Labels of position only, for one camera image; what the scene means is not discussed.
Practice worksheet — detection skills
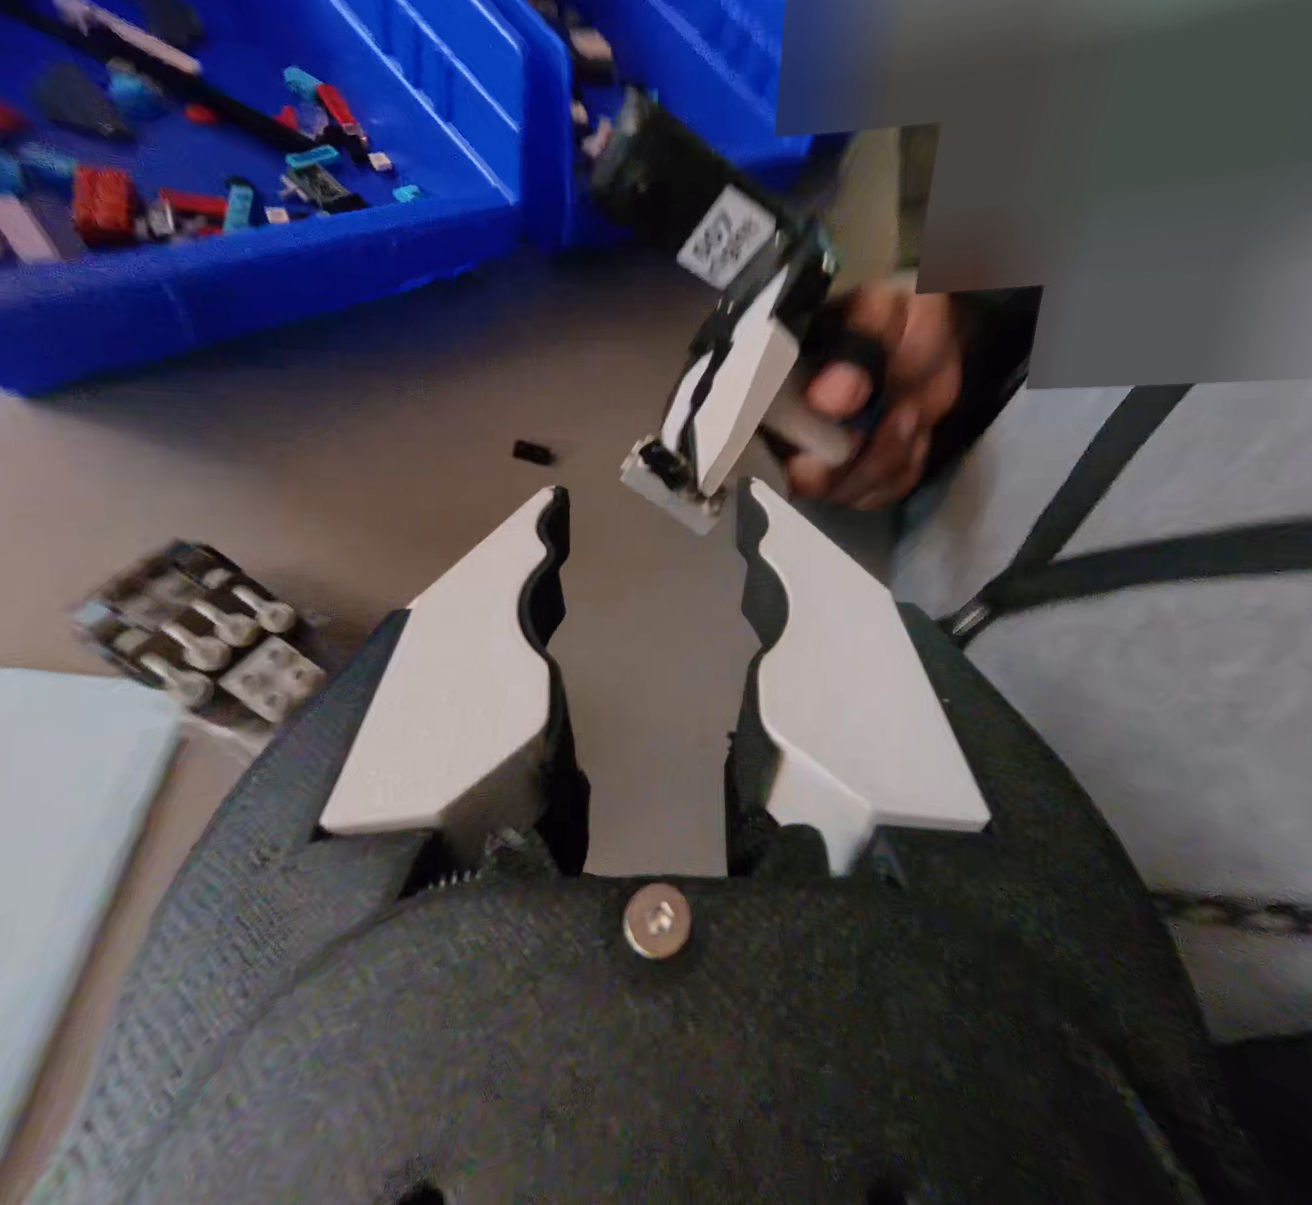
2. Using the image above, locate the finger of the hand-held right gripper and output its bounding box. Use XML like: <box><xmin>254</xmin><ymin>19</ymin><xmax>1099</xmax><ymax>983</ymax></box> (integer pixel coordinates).
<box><xmin>700</xmin><ymin>286</ymin><xmax>798</xmax><ymax>499</ymax></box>
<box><xmin>659</xmin><ymin>300</ymin><xmax>742</xmax><ymax>468</ymax></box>

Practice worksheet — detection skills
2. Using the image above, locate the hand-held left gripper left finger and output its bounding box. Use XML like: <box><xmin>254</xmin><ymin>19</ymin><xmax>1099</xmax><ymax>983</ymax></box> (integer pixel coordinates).
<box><xmin>320</xmin><ymin>486</ymin><xmax>588</xmax><ymax>872</ymax></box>

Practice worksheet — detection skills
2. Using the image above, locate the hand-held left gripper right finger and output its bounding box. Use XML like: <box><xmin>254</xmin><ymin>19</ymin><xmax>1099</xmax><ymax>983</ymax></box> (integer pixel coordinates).
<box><xmin>730</xmin><ymin>478</ymin><xmax>994</xmax><ymax>875</ymax></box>

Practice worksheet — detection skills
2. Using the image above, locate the dark grey studded toy brick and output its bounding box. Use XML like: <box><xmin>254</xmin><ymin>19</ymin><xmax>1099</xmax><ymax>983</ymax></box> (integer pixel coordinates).
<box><xmin>621</xmin><ymin>436</ymin><xmax>729</xmax><ymax>534</ymax></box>

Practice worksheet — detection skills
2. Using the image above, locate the grey black toy brick model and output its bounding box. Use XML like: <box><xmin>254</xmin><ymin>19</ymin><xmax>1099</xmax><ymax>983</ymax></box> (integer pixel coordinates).
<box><xmin>71</xmin><ymin>539</ymin><xmax>330</xmax><ymax>756</ymax></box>

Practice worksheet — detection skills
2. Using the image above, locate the colourful toy brick pile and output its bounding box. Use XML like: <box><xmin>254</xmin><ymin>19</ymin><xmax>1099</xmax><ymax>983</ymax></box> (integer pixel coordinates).
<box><xmin>0</xmin><ymin>0</ymin><xmax>422</xmax><ymax>263</ymax></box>

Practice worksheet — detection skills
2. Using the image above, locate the grey desk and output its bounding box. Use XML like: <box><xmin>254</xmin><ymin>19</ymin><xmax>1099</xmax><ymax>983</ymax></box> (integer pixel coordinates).
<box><xmin>0</xmin><ymin>242</ymin><xmax>924</xmax><ymax>1205</ymax></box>

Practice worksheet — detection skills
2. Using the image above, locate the person's right hand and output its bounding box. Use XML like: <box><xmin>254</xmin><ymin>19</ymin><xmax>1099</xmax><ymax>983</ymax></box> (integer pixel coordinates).
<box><xmin>787</xmin><ymin>286</ymin><xmax>966</xmax><ymax>512</ymax></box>

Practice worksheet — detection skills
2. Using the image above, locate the black white toy brick pile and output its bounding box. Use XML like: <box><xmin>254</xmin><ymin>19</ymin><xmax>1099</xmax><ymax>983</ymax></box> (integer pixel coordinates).
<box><xmin>496</xmin><ymin>0</ymin><xmax>658</xmax><ymax>161</ymax></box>

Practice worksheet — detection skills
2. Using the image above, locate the person's grey sweatshirt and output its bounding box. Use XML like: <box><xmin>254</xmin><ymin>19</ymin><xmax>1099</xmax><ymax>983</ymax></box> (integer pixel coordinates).
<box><xmin>892</xmin><ymin>386</ymin><xmax>1312</xmax><ymax>1042</ymax></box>

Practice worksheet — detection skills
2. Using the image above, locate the toy brick instruction booklet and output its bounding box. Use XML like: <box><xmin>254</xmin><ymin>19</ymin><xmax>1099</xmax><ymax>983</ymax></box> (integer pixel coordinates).
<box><xmin>0</xmin><ymin>667</ymin><xmax>186</xmax><ymax>1124</ymax></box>

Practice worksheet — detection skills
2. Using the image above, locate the black webbing strap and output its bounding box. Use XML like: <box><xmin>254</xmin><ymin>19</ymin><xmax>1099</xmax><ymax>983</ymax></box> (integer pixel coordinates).
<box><xmin>963</xmin><ymin>386</ymin><xmax>1312</xmax><ymax>633</ymax></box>

